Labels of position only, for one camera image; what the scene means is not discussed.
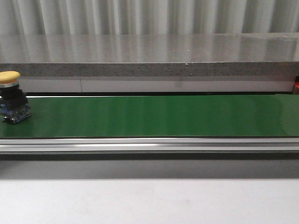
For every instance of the green conveyor belt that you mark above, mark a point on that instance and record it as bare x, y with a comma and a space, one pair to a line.
159, 116

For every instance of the grey speckled stone counter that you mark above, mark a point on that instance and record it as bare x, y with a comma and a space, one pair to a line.
266, 62

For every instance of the red object at right edge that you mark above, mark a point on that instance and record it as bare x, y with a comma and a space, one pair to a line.
296, 86

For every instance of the grey pleated curtain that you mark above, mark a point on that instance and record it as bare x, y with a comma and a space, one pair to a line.
121, 17

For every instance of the aluminium conveyor side rail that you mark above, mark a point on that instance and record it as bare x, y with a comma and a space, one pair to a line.
200, 148

